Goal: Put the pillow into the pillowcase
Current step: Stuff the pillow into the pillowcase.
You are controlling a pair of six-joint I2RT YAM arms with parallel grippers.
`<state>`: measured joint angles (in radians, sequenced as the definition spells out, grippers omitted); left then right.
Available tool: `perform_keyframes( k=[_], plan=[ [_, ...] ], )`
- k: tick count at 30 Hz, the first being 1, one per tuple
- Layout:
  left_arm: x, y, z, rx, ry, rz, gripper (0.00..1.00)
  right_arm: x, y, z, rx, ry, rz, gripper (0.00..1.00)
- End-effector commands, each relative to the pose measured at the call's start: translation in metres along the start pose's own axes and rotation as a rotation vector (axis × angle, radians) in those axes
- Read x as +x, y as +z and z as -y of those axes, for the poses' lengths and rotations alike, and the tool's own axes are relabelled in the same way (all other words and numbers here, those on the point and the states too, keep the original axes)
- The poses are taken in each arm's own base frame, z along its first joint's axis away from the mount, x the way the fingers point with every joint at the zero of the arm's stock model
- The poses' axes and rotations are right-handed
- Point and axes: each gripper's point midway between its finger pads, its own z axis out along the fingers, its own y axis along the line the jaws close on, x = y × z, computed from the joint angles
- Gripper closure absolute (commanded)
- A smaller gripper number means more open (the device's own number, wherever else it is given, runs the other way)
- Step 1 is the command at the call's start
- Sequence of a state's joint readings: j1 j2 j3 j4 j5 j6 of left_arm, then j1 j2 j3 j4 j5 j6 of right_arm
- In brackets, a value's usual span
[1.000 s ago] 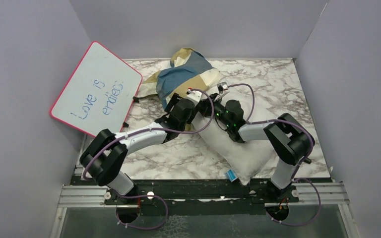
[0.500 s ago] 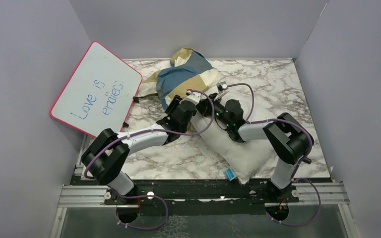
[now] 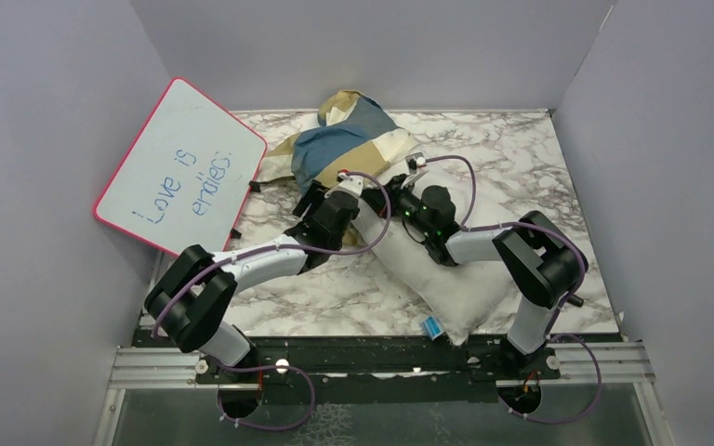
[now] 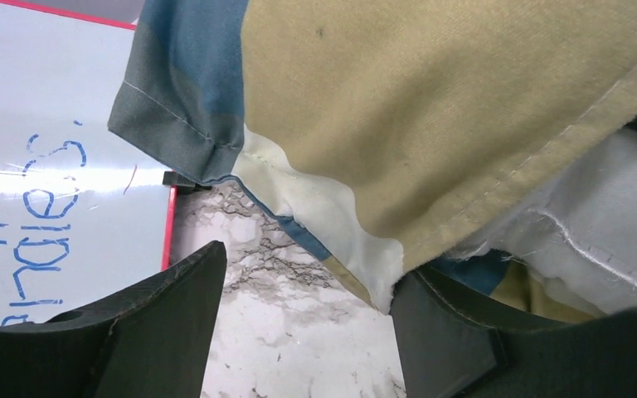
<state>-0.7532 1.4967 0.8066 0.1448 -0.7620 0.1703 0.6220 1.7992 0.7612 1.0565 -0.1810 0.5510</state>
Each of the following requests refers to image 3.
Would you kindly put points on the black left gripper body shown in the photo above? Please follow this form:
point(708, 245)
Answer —
point(314, 195)

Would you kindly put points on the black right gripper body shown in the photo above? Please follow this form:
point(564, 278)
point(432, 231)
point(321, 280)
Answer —
point(406, 204)

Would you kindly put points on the blue beige checked pillowcase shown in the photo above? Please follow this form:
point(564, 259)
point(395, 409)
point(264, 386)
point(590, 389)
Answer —
point(354, 133)

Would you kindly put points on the white pillow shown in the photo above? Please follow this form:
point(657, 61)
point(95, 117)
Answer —
point(462, 298)

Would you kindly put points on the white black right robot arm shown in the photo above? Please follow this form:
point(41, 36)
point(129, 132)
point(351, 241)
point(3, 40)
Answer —
point(546, 266)

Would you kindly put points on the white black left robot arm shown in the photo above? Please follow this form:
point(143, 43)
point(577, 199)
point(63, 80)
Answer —
point(189, 302)

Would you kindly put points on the blue white pillow tag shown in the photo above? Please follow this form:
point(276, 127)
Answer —
point(432, 328)

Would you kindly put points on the pink framed whiteboard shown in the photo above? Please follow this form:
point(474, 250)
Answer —
point(186, 176)

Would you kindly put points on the black yellow marker pen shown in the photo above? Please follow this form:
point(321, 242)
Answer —
point(576, 301)

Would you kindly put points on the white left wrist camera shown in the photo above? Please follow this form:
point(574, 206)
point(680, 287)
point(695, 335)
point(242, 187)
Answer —
point(349, 182)

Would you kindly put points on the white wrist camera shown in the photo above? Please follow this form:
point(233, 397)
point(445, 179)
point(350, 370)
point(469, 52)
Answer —
point(417, 168)
point(349, 182)

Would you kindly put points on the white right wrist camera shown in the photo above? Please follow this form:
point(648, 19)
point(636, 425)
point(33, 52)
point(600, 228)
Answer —
point(417, 168)

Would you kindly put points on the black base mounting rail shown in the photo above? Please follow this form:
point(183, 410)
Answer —
point(295, 371)

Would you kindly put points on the aluminium frame rail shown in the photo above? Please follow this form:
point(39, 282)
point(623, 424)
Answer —
point(605, 395)

